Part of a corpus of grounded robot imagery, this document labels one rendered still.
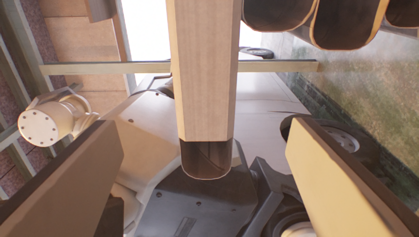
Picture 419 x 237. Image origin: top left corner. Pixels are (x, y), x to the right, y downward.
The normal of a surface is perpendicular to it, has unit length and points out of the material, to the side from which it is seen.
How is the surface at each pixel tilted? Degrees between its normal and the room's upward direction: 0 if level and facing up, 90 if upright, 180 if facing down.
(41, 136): 89
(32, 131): 89
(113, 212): 159
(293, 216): 90
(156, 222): 99
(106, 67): 90
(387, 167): 0
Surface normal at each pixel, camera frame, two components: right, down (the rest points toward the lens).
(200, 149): 0.19, -0.84
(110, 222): 0.94, -0.10
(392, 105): -1.00, 0.01
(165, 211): 0.18, 0.41
